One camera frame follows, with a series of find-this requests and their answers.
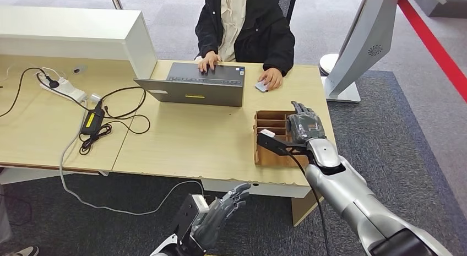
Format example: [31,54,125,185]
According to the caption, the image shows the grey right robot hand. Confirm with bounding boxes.
[286,100,327,145]

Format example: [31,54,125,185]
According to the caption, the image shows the person's left hand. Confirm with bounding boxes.
[258,67,284,91]

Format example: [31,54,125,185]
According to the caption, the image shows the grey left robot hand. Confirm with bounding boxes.
[191,183,252,250]

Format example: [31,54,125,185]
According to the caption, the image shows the person's right hand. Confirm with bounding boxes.
[198,52,222,73]

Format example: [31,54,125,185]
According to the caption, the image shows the person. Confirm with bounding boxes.
[194,0,296,78]

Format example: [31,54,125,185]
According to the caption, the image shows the dark grey laptop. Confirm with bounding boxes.
[133,62,246,108]

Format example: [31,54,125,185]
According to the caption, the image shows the wooden compartment organizer box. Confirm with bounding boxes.
[253,110,311,168]

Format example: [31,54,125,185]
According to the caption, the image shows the round white base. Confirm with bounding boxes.
[318,53,340,77]

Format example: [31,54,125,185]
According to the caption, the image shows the black office chair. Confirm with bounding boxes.
[279,0,299,24]

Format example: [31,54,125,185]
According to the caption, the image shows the wooden desk leg panel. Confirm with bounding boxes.
[291,194,324,228]

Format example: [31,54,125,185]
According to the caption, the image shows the silver kiosk stand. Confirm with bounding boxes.
[321,0,427,103]

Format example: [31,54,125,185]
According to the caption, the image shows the black power adapter yellow label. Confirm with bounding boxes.
[79,100,106,137]

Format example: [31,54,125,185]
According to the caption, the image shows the white counter partition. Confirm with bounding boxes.
[0,6,158,80]

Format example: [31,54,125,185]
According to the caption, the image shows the white power strip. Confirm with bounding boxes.
[38,72,88,103]

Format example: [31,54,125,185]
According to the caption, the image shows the grey display platform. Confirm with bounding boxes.
[412,0,467,19]

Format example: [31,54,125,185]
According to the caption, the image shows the grey sneaker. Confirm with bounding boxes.
[5,246,40,256]

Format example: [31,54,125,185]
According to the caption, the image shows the bystander's leg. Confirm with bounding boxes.
[0,183,13,246]

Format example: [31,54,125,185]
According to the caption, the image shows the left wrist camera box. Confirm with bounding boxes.
[171,194,210,245]

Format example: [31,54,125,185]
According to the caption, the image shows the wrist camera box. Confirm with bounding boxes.
[171,194,210,245]
[256,128,311,156]

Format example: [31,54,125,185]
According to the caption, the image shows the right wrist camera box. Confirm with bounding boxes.
[256,128,311,156]

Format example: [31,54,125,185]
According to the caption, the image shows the black coiled adapter cable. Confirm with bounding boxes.
[78,85,151,156]

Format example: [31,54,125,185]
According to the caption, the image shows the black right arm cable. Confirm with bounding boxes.
[288,148,332,256]

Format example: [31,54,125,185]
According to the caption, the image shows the black adapter mains cord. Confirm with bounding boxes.
[35,72,96,113]

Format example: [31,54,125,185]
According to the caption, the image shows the long grey cable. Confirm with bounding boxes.
[59,100,205,216]

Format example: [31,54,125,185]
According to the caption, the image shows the long black power cable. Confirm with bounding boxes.
[0,67,60,118]

